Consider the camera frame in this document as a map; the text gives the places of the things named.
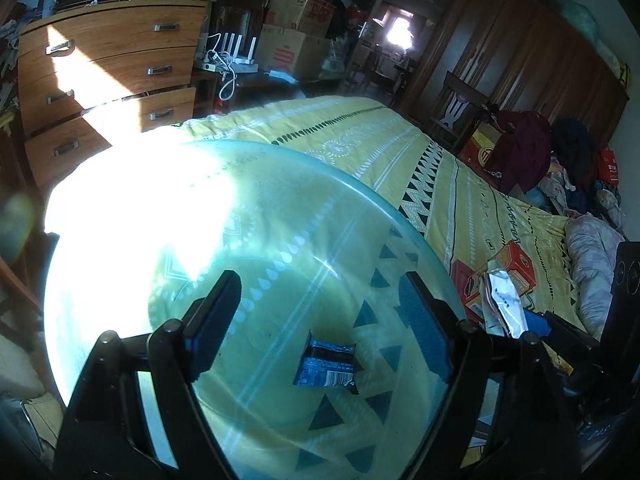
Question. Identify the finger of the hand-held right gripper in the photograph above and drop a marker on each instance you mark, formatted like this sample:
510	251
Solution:
537	322

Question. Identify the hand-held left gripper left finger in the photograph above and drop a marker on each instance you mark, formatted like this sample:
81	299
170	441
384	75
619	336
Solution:
215	320

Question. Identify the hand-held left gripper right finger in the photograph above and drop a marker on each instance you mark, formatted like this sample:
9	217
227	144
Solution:
425	330

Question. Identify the small white snack packet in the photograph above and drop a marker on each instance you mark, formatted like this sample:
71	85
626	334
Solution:
502	300

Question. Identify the dark blue snack packet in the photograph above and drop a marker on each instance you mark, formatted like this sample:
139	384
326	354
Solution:
325	367

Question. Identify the flat red box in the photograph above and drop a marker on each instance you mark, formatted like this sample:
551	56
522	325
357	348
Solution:
467	287

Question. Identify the pale pink quilt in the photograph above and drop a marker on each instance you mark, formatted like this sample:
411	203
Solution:
590	260

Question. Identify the orange red medicine box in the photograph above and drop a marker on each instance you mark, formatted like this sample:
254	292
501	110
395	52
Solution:
520	262

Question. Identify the yellow patterned bedsheet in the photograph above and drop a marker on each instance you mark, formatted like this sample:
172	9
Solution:
450	200

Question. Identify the red shopping bag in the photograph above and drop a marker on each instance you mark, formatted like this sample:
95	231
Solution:
609	167

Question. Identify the pile of clothes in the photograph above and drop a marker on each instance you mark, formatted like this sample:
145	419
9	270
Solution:
575	155

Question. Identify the maroon garment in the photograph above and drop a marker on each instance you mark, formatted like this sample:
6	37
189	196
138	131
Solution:
522	145

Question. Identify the red gift box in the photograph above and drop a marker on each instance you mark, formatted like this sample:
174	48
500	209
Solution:
480	152

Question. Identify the white power strip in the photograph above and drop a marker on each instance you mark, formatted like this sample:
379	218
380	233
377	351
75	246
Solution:
212	62

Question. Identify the white router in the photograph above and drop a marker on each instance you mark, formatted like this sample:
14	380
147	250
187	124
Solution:
240	57

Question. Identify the brown wooden wardrobe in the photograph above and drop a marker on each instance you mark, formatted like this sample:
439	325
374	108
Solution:
525	50

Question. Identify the wooden dresser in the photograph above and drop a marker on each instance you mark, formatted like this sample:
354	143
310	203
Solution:
115	65

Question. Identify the cardboard box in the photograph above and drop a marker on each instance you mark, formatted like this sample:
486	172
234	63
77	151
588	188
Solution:
290	52
300	10

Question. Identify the dark wooden chair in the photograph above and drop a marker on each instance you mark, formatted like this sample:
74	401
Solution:
237	15

